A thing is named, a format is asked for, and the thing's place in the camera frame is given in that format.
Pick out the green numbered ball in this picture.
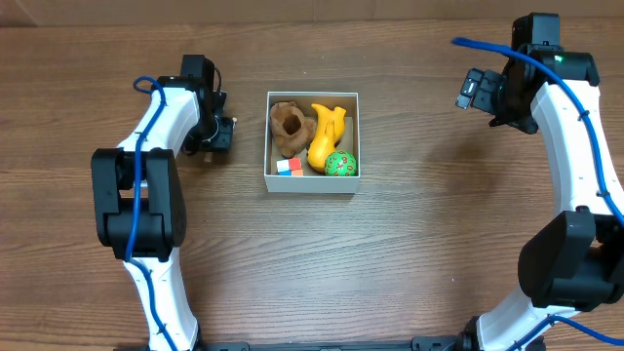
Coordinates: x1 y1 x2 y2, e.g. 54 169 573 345
325 150 358 176

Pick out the right blue cable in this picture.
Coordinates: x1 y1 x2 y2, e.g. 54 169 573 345
450 36 624 351

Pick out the multicoloured puzzle cube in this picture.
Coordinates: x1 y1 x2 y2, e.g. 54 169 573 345
276 158 304 176

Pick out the white wooden rattle drum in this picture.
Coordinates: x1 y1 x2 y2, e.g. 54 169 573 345
201 117 238 162

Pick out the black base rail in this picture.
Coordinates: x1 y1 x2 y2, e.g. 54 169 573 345
114 333 474 351

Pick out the brown plush toy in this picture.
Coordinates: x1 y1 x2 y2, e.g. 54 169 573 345
269 101 317 158

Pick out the white cardboard box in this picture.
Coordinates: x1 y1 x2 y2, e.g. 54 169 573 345
263 92 363 194

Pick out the yellow rubber duck toy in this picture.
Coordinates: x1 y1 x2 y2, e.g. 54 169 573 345
307 103 346 173

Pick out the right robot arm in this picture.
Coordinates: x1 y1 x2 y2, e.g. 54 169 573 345
440 13 623 350

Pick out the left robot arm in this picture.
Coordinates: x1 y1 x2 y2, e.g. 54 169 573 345
91 55 236 350

